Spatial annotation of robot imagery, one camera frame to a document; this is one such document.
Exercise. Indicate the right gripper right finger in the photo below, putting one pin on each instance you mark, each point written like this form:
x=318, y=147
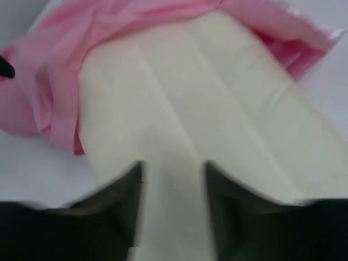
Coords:
x=248, y=226

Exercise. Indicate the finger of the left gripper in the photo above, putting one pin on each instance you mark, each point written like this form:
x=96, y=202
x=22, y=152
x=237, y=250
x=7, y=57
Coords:
x=6, y=69

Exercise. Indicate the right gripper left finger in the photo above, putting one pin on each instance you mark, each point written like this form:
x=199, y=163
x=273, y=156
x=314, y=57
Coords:
x=101, y=226

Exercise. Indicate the pink floral pillowcase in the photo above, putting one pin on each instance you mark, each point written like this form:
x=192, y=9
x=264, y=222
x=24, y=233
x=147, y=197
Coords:
x=43, y=97

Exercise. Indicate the cream quilted pillow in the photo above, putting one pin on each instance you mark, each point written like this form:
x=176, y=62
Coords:
x=179, y=94

